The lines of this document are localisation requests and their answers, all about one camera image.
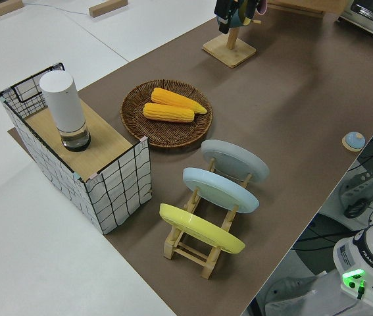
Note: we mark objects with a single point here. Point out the light blue round plate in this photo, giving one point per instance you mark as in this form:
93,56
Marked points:
219,191

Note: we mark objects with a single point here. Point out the round brown wicker basket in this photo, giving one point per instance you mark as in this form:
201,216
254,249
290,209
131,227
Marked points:
169,135

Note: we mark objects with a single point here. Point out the wooden drawer cabinet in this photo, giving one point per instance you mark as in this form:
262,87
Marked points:
340,3

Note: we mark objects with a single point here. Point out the grey round plate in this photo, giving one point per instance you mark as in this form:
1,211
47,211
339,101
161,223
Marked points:
235,161

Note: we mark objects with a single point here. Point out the pink mug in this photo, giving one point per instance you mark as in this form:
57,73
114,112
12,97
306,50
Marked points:
261,6

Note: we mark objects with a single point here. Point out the black power adapter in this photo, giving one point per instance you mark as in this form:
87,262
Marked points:
355,209

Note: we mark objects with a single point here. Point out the yellow round plate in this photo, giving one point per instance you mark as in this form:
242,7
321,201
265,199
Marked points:
199,228

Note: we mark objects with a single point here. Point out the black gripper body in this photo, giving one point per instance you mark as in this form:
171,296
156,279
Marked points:
225,10

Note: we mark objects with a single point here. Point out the light wooden board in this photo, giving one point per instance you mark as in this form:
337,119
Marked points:
107,145

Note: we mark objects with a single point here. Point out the short wooden block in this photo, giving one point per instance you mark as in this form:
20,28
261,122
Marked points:
107,8

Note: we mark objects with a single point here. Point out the yellow corn cob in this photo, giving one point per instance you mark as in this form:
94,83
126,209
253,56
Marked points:
168,113
173,98

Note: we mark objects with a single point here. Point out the wooden drawer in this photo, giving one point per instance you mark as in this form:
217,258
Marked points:
304,5

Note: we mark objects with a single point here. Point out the white toaster oven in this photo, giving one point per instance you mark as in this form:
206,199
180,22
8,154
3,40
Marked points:
367,16

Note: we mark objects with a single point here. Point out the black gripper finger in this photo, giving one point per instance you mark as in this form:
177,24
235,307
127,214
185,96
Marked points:
224,28

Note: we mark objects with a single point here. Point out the dark teal mug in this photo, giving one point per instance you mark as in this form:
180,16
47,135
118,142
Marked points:
239,16

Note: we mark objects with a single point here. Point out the wooden mug tree stand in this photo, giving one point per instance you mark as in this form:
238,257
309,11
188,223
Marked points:
229,54

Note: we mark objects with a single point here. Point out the wooden plate rack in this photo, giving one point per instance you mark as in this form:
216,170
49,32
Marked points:
210,265

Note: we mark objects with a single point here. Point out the grey power strip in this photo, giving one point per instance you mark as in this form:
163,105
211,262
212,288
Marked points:
357,189

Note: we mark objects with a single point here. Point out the brown table mat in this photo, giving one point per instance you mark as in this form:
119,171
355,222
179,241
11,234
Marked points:
288,98

